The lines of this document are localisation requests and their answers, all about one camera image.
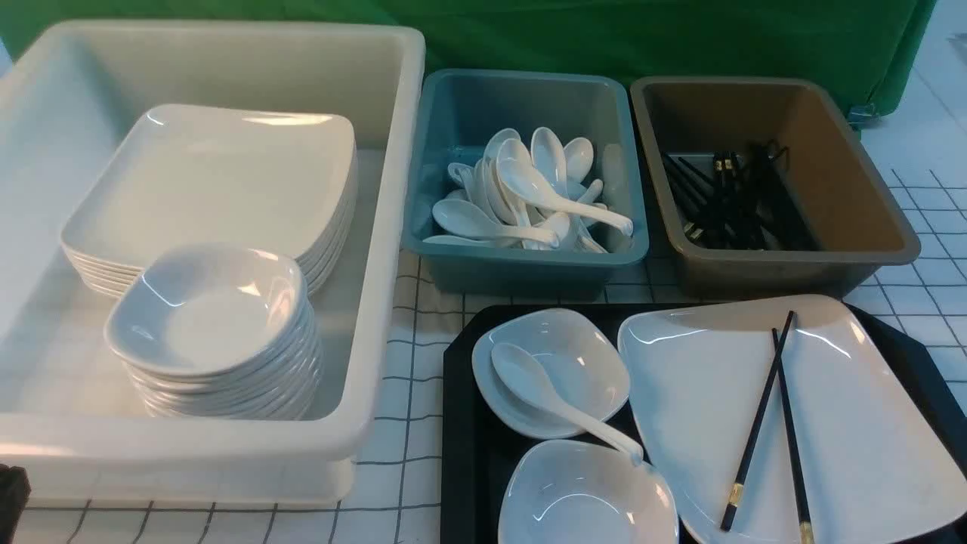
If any white ceramic soup spoon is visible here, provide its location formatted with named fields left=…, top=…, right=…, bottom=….
left=491, top=343, right=644, bottom=465

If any white bowl tray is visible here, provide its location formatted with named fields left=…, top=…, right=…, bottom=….
left=471, top=308, right=629, bottom=440
left=497, top=440, right=680, bottom=543

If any black chopstick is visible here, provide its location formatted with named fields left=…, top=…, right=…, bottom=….
left=719, top=310, right=796, bottom=533
left=771, top=328, right=814, bottom=543

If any large white square plate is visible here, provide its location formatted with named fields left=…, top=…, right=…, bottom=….
left=616, top=294, right=966, bottom=543

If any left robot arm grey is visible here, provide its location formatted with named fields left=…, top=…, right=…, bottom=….
left=1, top=464, right=31, bottom=543

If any pile of white spoons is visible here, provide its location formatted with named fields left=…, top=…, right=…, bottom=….
left=424, top=126, right=633, bottom=254

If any teal plastic bin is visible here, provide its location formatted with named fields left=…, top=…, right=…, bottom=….
left=402, top=69, right=650, bottom=300

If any white checked tablecloth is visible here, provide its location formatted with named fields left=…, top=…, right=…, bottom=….
left=14, top=66, right=965, bottom=543

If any pile of black chopsticks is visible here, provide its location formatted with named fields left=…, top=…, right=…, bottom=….
left=662, top=139, right=821, bottom=252

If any stack of white bowls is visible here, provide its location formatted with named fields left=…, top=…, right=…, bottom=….
left=103, top=244, right=324, bottom=420

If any stack of white square plates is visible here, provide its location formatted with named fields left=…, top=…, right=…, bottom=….
left=60, top=104, right=358, bottom=293

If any brown plastic bin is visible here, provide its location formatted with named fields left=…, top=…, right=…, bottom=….
left=629, top=76, right=921, bottom=300

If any metal binder clip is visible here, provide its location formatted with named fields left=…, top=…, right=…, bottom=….
left=846, top=104, right=880, bottom=130

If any green cloth backdrop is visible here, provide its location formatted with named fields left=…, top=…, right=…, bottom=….
left=2, top=1, right=935, bottom=115

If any large white plastic tub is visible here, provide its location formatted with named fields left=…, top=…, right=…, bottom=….
left=2, top=20, right=425, bottom=508

